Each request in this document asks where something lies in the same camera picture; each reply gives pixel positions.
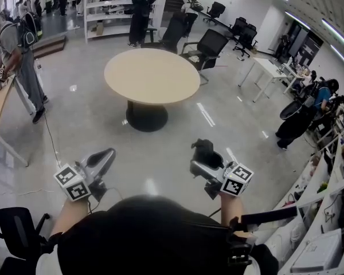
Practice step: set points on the white rectangular desk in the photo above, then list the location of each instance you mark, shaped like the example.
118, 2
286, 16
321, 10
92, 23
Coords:
268, 69

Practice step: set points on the black item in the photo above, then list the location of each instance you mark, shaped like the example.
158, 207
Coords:
203, 150

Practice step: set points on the person's black clothed torso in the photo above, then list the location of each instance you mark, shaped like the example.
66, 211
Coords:
143, 239

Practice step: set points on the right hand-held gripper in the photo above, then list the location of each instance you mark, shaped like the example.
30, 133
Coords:
235, 179

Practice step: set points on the white shelf unit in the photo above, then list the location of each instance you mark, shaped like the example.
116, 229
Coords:
109, 13

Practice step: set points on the black mesh office chair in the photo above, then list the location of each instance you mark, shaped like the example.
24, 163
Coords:
210, 46

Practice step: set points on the person's right forearm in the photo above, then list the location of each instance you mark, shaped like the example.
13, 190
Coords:
231, 208

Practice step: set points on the white flat box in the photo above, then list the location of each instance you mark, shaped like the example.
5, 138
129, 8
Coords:
318, 252

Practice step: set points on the low brown step platform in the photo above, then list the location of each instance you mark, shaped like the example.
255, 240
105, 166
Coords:
50, 45

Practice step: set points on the round wooden table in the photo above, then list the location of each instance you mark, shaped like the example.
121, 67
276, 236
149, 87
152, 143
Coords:
152, 73

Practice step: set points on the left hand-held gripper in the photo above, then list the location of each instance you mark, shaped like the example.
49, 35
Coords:
74, 182

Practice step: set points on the cardboard box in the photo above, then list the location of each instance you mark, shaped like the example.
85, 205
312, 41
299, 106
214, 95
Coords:
98, 29

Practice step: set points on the person's left forearm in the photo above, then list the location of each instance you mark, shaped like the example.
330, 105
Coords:
68, 213

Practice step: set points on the long white shelving rack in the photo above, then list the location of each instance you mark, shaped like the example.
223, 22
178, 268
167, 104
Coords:
318, 211

